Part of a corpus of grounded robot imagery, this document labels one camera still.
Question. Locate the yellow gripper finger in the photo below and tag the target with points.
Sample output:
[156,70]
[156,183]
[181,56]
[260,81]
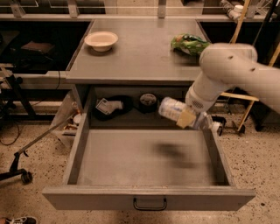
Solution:
[186,118]

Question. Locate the black wheeled stand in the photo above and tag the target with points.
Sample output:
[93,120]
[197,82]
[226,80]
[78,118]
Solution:
[26,176]

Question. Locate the wooden stick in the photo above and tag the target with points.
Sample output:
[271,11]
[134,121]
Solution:
[240,21]

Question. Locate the grey cabinet counter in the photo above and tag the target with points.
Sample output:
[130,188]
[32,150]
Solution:
[141,55]

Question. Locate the black round tape roll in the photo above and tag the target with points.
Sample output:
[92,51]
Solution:
[148,103]

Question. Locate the white paper bowl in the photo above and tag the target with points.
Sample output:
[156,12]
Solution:
[101,41]

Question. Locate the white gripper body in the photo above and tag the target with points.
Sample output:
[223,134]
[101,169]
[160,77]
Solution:
[194,102]

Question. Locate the green chip bag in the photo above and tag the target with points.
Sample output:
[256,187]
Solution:
[189,44]

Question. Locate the blue plastic water bottle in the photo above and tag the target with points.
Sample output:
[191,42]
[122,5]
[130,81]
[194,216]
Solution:
[171,109]

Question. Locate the black white sneaker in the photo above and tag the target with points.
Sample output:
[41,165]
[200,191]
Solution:
[20,220]

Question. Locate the black drawer handle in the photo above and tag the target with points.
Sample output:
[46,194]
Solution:
[149,204]

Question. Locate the grey open top drawer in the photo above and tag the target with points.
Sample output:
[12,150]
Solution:
[147,157]

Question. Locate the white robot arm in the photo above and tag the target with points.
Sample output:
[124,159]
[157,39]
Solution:
[224,66]

